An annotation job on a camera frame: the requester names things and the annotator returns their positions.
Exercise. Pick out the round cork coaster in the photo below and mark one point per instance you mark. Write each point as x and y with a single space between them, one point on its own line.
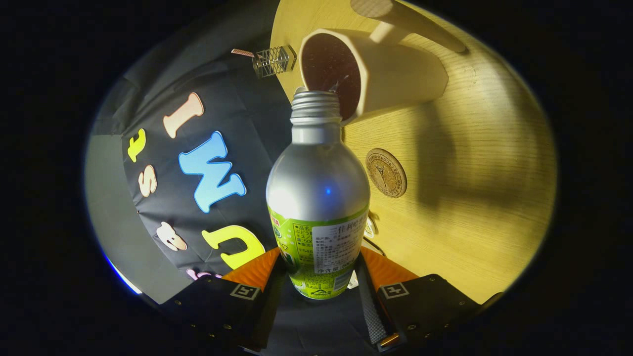
386 173

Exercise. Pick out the wooden table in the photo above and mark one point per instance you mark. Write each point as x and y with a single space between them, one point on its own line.
470 198

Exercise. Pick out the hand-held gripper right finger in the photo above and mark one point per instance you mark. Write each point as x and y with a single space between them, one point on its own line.
371 309

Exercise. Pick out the black backdrop cloth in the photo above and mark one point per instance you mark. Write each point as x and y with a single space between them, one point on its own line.
237 99

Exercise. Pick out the silver green juice bottle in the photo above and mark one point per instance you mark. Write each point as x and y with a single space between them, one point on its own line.
316 183

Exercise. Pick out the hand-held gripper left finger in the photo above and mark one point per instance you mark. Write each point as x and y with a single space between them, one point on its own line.
217 306

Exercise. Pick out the pink striped straw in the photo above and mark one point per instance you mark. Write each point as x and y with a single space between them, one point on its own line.
242 52

